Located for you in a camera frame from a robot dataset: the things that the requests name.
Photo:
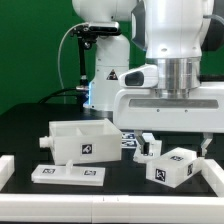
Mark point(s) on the small white flat panel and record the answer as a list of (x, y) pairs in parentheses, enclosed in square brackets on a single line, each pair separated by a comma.
[(153, 151)]

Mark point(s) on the white door panel with handle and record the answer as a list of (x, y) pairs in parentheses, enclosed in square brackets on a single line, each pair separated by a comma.
[(69, 175)]

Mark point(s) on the white front fence rail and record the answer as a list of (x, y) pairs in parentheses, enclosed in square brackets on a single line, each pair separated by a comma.
[(111, 209)]

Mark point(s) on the white cabinet body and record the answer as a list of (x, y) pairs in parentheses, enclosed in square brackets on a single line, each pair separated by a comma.
[(84, 141)]

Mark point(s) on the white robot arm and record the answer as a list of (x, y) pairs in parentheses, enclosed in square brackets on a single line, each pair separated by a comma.
[(165, 33)]

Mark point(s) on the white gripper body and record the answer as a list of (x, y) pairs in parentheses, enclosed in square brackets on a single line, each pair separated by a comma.
[(137, 107)]

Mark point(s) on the black camera on stand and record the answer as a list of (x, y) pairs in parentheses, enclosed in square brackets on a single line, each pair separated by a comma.
[(99, 93)]

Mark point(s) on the white marker base sheet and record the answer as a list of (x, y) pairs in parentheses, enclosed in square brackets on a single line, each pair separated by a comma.
[(129, 141)]

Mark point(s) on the white left fence block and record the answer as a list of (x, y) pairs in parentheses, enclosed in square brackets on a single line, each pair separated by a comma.
[(6, 169)]

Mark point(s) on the white closed box part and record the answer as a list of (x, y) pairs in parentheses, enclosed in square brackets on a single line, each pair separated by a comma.
[(174, 167)]

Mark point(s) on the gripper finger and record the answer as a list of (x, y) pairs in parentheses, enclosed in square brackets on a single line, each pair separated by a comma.
[(207, 139), (143, 145)]

